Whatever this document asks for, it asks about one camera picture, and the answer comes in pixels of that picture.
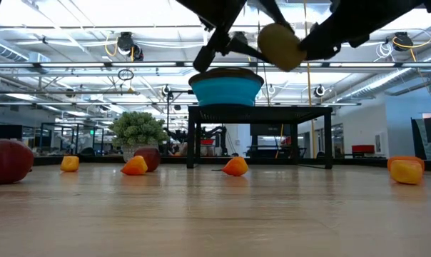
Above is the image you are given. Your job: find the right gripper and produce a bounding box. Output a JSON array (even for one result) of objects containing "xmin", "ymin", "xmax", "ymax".
[{"xmin": 300, "ymin": 0, "xmax": 424, "ymax": 61}]

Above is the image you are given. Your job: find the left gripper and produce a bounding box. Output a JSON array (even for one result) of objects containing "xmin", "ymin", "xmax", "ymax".
[{"xmin": 175, "ymin": 0, "xmax": 295, "ymax": 74}]

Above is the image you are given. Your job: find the brown toy kiwi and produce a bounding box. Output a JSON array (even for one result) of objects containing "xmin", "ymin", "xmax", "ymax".
[{"xmin": 256, "ymin": 22, "xmax": 308, "ymax": 73}]

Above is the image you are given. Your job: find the blue collapsible bowl grey rim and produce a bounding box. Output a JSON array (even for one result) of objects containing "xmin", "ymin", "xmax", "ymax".
[{"xmin": 188, "ymin": 66, "xmax": 265, "ymax": 108}]

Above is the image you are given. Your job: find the small orange toy fruit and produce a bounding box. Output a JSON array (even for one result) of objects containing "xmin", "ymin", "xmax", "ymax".
[
  {"xmin": 211, "ymin": 156, "xmax": 250, "ymax": 178},
  {"xmin": 60, "ymin": 155, "xmax": 81, "ymax": 173},
  {"xmin": 120, "ymin": 155, "xmax": 149, "ymax": 176},
  {"xmin": 389, "ymin": 159, "xmax": 424, "ymax": 186}
]

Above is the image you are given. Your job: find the dark red toy pomegranate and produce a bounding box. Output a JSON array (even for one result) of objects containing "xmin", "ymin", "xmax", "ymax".
[
  {"xmin": 0, "ymin": 138, "xmax": 35, "ymax": 186},
  {"xmin": 133, "ymin": 146, "xmax": 162, "ymax": 173}
]

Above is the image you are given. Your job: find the black perforated metal rack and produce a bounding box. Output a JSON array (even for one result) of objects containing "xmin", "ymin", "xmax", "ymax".
[{"xmin": 186, "ymin": 105, "xmax": 334, "ymax": 171}]

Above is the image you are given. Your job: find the black background table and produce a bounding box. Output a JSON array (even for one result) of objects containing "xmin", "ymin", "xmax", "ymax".
[{"xmin": 246, "ymin": 144, "xmax": 308, "ymax": 159}]

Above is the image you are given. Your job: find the red plastic crate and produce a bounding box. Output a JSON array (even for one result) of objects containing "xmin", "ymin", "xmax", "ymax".
[{"xmin": 350, "ymin": 144, "xmax": 376, "ymax": 155}]

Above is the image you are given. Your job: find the green succulent in white pot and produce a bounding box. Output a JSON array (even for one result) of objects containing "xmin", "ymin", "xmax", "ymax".
[{"xmin": 108, "ymin": 111, "xmax": 171, "ymax": 163}]

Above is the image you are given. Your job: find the dark panel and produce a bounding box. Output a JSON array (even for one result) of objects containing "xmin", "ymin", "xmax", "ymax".
[{"xmin": 0, "ymin": 124, "xmax": 24, "ymax": 141}]

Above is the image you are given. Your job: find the black hanging cable with loop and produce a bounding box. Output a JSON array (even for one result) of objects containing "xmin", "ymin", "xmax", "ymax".
[{"xmin": 256, "ymin": 21, "xmax": 272, "ymax": 108}]

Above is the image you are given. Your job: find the black aluminium table frame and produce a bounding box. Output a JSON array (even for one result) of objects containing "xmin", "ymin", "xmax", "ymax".
[{"xmin": 0, "ymin": 153, "xmax": 431, "ymax": 173}]

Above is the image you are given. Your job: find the background black frame cell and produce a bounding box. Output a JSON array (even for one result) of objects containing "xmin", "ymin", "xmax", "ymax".
[{"xmin": 39, "ymin": 122, "xmax": 106, "ymax": 157}]

